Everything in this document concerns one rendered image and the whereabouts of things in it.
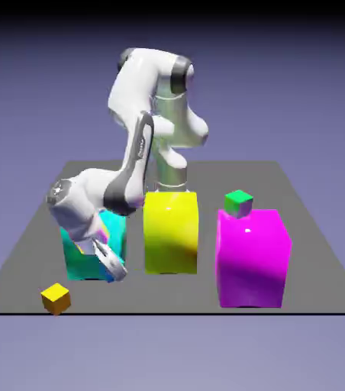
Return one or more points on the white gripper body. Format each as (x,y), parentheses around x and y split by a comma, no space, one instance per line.
(110,259)

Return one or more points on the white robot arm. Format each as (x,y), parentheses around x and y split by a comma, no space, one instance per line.
(136,91)

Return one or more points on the small yellow cube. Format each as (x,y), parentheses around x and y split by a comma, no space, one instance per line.
(56,297)

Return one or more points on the small green cube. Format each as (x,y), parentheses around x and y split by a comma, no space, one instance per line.
(236,201)

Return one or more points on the large cyan box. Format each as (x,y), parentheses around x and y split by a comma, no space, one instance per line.
(116,232)

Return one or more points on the large yellow box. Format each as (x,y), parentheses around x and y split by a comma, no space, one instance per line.
(170,232)

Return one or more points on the large magenta box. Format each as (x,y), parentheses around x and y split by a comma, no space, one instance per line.
(252,259)

